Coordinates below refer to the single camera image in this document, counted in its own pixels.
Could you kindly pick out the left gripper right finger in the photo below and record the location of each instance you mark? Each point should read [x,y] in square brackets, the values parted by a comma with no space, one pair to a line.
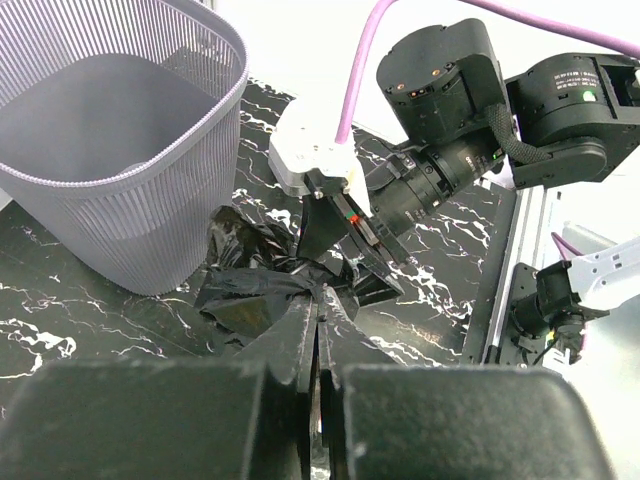
[384,420]

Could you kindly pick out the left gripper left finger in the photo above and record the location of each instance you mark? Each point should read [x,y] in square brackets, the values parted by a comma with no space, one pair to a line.
[246,417]

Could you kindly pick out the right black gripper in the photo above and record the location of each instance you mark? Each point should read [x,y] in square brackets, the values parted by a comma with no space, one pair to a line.
[403,192]

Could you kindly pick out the black trash bag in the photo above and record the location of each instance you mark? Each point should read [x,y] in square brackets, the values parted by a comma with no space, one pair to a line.
[252,277]

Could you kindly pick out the grey mesh trash bin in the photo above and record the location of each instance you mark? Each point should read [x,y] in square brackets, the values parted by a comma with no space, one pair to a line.
[120,127]

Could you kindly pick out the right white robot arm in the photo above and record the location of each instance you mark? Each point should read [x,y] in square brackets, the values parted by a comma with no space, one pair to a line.
[570,118]

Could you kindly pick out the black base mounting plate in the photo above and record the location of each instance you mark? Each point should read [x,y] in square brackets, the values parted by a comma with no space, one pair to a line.
[506,326]

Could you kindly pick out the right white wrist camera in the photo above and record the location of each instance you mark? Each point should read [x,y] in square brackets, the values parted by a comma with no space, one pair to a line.
[304,139]

